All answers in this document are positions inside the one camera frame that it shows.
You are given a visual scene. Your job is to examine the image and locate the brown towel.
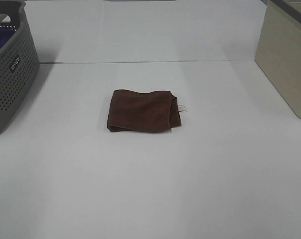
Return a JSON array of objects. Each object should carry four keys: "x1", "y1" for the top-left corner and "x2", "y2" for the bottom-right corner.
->
[{"x1": 107, "y1": 89, "x2": 182, "y2": 133}]

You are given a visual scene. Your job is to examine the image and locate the grey perforated laundry basket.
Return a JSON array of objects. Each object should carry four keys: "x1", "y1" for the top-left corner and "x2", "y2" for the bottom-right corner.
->
[{"x1": 0, "y1": 0, "x2": 39, "y2": 133}]

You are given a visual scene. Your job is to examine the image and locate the beige storage box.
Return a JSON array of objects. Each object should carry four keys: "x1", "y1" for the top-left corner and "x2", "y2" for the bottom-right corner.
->
[{"x1": 255, "y1": 0, "x2": 301, "y2": 119}]

